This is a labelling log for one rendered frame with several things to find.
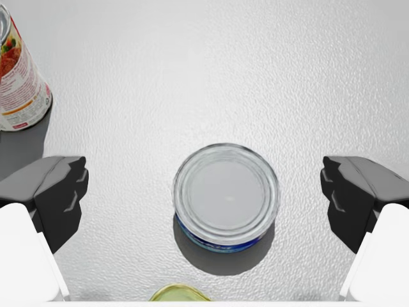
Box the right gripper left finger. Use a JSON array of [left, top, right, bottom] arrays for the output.
[[0, 155, 90, 303]]

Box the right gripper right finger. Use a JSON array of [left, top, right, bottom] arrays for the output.
[[320, 155, 409, 303]]

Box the red and white can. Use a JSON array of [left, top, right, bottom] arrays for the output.
[[0, 2, 54, 133]]

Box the blue flat can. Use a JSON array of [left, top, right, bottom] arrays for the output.
[[172, 142, 281, 255]]

